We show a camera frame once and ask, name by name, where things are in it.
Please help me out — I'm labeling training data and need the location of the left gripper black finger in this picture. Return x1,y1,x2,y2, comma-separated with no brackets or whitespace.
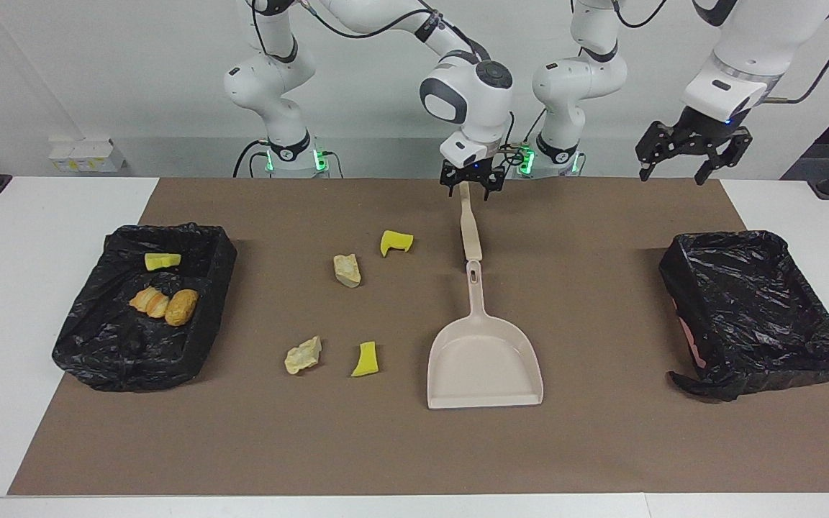
695,128,753,186
635,121,683,182

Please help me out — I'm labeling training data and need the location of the beige hand brush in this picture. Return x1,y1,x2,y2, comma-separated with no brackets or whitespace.
458,181,484,262

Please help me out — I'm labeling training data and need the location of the yellow notched sponge piece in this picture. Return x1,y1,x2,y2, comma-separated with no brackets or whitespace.
380,230,415,258

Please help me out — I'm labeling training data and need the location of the pale bread chunk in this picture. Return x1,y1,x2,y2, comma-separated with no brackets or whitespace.
284,336,323,376
333,253,362,289

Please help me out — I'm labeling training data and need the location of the beige plastic dustpan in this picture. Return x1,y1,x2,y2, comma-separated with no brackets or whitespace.
427,260,545,410

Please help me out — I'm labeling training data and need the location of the brown bread roll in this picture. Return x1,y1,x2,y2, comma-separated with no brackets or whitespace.
165,288,200,327

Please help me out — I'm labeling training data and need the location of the striped croissant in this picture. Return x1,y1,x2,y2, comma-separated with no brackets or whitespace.
129,286,171,319

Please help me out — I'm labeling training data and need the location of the black bag lined pink bin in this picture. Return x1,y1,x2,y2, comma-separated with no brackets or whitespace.
658,230,829,402

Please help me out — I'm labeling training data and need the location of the yellow curved sponge strip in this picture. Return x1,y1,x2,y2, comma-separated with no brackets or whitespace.
351,342,379,378

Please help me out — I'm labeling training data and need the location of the brown table mat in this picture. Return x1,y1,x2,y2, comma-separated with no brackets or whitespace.
8,178,829,496

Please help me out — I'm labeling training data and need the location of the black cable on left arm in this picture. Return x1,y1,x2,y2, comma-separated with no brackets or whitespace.
612,0,829,106

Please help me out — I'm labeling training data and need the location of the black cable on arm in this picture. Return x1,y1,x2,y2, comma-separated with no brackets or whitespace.
249,0,523,155
612,0,829,106

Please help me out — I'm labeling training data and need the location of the black left arm base cable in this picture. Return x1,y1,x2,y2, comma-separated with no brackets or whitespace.
501,108,548,179

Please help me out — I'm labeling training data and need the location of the black arm base cable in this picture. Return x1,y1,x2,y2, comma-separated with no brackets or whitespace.
233,140,344,179
501,108,548,179

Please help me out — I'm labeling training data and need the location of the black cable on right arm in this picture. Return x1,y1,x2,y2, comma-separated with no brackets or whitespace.
249,0,523,155

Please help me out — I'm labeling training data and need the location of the black right arm base cable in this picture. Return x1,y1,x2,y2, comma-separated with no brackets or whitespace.
233,140,344,179

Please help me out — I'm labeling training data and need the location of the white wall socket box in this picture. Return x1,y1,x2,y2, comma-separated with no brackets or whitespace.
48,139,127,173

